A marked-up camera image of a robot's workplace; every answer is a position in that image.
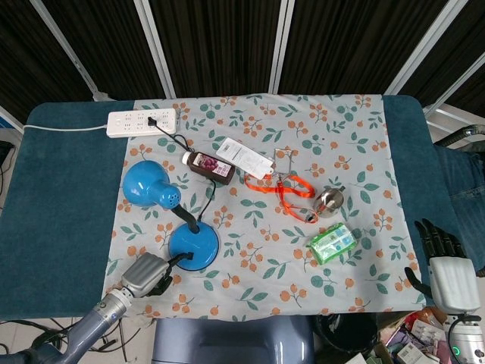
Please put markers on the teal table cover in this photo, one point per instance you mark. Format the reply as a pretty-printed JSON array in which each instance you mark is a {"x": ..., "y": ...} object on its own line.
[{"x": 64, "y": 212}]

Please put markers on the blue gooseneck desk lamp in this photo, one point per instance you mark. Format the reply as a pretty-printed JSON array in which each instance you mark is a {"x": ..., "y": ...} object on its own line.
[{"x": 195, "y": 244}]

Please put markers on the blue denim trousers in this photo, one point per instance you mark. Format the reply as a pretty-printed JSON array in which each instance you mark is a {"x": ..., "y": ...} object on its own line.
[{"x": 464, "y": 197}]

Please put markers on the aluminium partition post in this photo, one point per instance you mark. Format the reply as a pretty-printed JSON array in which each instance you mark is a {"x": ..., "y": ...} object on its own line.
[
  {"x": 68, "y": 49},
  {"x": 281, "y": 45},
  {"x": 420, "y": 49},
  {"x": 155, "y": 49},
  {"x": 454, "y": 85}
]

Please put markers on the clear badge holder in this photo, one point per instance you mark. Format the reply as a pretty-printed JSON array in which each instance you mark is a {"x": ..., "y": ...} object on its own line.
[{"x": 283, "y": 161}]

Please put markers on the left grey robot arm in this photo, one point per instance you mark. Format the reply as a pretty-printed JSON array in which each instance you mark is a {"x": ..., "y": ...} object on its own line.
[{"x": 94, "y": 322}]

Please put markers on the white power strip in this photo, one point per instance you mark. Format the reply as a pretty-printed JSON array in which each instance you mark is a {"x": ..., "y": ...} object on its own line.
[{"x": 129, "y": 123}]

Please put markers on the brown bottle with white cap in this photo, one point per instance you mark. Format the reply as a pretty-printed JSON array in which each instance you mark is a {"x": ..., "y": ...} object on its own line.
[{"x": 212, "y": 168}]

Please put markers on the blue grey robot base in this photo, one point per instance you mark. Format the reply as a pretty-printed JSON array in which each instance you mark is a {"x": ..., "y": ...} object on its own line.
[{"x": 235, "y": 341}]

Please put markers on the floral fruit print tablecloth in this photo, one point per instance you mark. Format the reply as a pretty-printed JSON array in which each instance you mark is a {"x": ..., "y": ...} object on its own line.
[{"x": 273, "y": 227}]

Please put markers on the white printed paper card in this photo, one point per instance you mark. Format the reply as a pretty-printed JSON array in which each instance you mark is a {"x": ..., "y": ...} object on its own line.
[{"x": 244, "y": 155}]

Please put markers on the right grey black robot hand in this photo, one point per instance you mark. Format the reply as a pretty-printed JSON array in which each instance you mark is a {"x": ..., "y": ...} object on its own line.
[{"x": 452, "y": 282}]

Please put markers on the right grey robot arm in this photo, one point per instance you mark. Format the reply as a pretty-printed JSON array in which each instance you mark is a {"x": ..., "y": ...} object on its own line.
[{"x": 468, "y": 341}]

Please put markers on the stainless steel cup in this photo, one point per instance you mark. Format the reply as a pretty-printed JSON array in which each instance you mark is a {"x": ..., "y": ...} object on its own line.
[{"x": 329, "y": 203}]

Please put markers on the black waste bin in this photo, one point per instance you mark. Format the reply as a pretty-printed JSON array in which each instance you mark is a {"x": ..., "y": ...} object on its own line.
[{"x": 346, "y": 335}]

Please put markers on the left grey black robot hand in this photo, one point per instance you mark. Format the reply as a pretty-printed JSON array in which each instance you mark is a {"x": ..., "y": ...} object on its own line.
[{"x": 146, "y": 271}]

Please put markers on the pile of small boxes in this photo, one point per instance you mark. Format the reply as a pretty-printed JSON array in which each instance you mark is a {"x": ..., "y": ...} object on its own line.
[{"x": 417, "y": 337}]

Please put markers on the green wet wipes pack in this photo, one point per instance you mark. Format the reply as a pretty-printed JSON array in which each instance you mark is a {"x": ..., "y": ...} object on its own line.
[{"x": 333, "y": 242}]

